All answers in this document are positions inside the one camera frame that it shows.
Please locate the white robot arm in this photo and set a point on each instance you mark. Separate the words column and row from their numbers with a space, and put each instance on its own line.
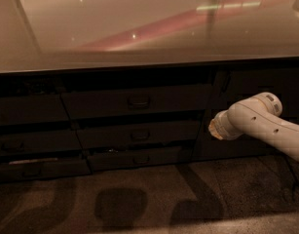
column 258, row 117

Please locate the dark drawer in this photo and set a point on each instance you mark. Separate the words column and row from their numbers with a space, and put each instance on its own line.
column 30, row 110
column 39, row 142
column 92, row 104
column 139, row 158
column 43, row 169
column 159, row 132

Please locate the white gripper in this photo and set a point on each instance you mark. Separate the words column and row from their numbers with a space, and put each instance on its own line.
column 217, row 126

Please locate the dark cabinet door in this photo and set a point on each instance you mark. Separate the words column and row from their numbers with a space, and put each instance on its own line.
column 235, row 85

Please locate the dark metal stand legs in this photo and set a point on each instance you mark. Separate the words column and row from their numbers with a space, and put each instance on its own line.
column 295, row 184

